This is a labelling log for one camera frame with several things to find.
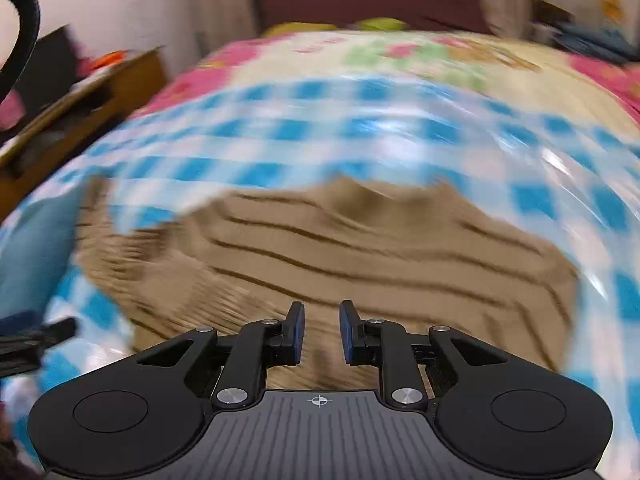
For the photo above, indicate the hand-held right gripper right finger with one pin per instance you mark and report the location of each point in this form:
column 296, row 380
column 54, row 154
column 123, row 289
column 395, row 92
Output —
column 346, row 332

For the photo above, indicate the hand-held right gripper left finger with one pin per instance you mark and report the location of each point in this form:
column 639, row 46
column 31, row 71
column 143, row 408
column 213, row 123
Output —
column 296, row 332

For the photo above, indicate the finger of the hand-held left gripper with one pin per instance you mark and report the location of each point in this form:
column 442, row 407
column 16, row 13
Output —
column 59, row 329

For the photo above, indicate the tan ribbed knit sweater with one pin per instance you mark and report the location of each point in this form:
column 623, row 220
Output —
column 350, row 255

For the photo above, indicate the pile of clothes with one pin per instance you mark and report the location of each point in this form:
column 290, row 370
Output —
column 585, row 35

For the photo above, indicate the blue knit garment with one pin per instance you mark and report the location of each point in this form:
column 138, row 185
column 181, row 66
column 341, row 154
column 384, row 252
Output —
column 40, row 245

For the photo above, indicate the blue checkered plastic sheet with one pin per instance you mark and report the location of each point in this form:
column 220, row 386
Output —
column 325, row 125

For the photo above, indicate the pink cloth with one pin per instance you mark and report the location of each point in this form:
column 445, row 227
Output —
column 10, row 112

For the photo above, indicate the black box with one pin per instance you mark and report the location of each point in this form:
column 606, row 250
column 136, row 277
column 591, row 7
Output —
column 50, row 65

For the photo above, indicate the wooden desk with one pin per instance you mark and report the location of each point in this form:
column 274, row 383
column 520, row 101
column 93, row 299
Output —
column 145, row 76

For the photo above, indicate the floral cartoon bedsheet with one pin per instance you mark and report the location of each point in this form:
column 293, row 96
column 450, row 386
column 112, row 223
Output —
column 300, row 60

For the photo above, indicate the orange item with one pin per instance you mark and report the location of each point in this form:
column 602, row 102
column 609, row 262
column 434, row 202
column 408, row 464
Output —
column 107, row 59

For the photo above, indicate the yellow-green pillow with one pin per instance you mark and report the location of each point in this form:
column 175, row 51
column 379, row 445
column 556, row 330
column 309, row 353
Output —
column 300, row 30
column 382, row 24

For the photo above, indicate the maroon headboard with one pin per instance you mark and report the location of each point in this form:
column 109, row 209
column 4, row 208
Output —
column 375, row 5

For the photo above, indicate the yellow wall sticker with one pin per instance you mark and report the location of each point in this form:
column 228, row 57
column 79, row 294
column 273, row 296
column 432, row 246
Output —
column 612, row 9

